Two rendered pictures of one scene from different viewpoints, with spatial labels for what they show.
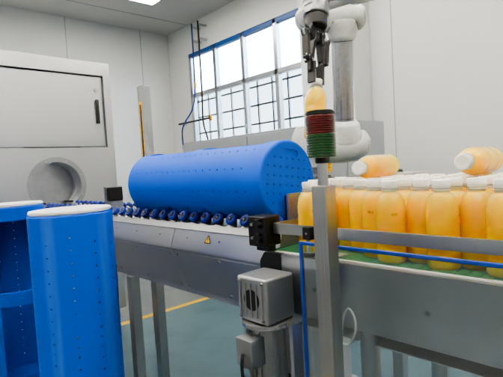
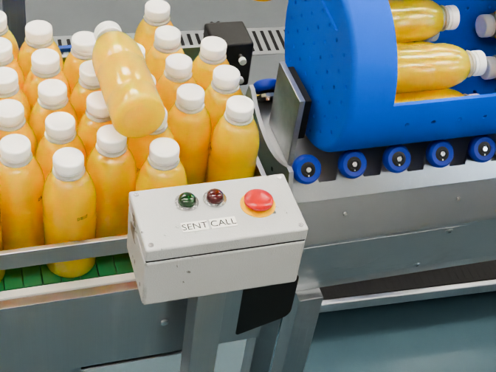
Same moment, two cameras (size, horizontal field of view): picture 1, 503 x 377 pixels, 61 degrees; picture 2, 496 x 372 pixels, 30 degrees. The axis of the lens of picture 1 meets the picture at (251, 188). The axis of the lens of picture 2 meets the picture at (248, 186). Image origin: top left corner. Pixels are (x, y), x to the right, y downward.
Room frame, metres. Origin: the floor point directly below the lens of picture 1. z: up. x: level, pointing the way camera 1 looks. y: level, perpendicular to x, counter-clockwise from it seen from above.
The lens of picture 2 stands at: (1.81, -1.22, 1.89)
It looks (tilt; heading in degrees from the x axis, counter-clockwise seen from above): 43 degrees down; 111
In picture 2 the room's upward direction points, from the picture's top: 9 degrees clockwise
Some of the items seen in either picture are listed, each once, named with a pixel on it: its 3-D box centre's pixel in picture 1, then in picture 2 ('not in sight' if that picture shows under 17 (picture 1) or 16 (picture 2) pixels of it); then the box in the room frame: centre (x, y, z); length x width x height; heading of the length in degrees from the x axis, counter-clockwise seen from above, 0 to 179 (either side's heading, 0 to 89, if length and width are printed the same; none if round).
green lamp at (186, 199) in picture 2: not in sight; (187, 199); (1.46, -0.51, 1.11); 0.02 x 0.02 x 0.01
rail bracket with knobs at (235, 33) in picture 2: (265, 232); (226, 58); (1.27, -0.03, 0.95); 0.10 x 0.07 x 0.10; 134
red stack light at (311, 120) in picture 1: (319, 125); not in sight; (0.92, -0.16, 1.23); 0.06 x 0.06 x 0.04
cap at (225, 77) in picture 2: not in sight; (226, 77); (1.37, -0.25, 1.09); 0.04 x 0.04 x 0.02
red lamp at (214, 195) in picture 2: not in sight; (215, 195); (1.48, -0.49, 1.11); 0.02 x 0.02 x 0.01
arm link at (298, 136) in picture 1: (308, 146); not in sight; (2.19, -0.30, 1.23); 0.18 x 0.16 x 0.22; 85
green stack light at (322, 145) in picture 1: (321, 146); not in sight; (0.92, -0.16, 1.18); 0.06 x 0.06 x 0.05
